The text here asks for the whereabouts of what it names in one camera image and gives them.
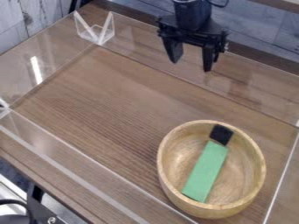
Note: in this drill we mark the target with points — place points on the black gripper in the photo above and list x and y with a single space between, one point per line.
190 26

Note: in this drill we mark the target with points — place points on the green foam stick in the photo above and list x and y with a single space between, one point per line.
205 172

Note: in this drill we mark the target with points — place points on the wooden bowl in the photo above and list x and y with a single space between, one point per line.
242 175

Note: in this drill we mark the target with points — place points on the small black square block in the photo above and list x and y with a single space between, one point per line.
221 134

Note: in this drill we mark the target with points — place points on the clear acrylic corner bracket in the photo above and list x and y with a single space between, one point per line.
96 34

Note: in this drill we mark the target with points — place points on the clear acrylic front wall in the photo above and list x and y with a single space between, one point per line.
102 196

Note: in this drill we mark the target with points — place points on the black table leg bracket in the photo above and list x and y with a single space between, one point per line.
42 214

